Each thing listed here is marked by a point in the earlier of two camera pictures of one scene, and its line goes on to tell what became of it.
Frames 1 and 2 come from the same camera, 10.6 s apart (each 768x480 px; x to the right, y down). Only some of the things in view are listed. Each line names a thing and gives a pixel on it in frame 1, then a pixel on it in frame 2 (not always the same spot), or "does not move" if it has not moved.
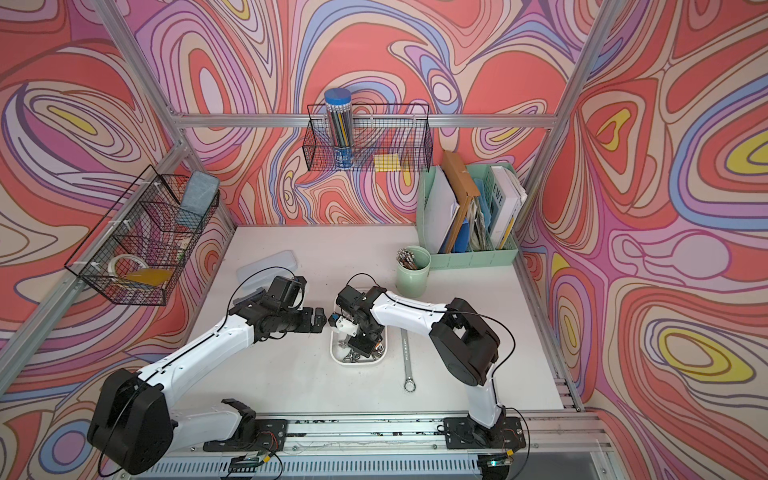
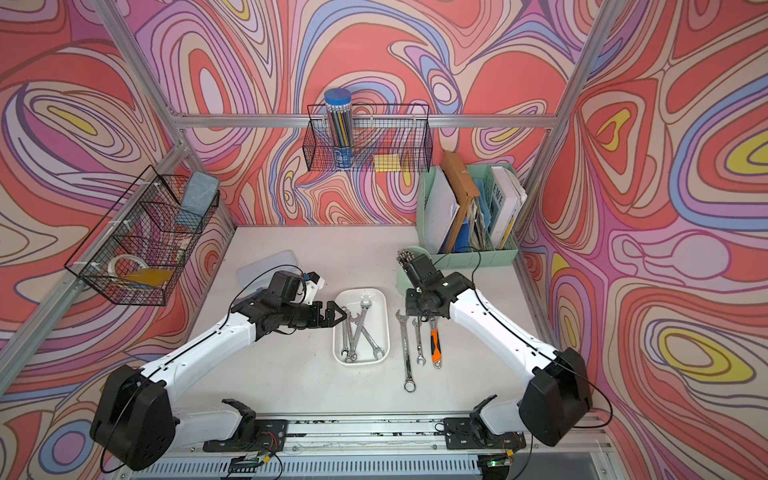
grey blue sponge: [201, 190] does not move
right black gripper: [365, 348] → [411, 307]
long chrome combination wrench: [410, 385] does not move
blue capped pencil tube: [340, 120] does not move
